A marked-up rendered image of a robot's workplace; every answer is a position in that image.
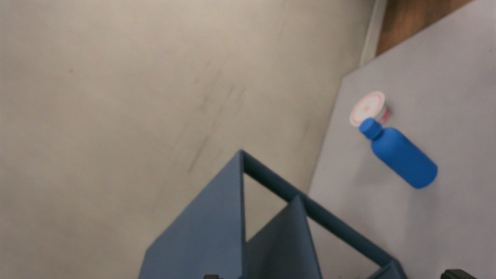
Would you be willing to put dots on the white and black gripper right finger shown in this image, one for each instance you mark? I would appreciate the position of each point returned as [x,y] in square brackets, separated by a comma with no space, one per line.
[456,274]

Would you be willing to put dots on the white yogurt cup with pink stripes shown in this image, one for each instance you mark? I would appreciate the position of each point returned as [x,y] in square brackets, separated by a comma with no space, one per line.
[374,106]

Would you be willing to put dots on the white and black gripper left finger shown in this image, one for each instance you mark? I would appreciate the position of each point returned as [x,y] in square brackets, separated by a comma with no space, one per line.
[211,276]

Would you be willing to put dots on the blue bottle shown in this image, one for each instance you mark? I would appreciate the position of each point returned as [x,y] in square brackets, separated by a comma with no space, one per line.
[400,154]

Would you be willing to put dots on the blue shelving unit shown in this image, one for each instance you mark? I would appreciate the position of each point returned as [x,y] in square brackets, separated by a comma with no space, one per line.
[209,236]

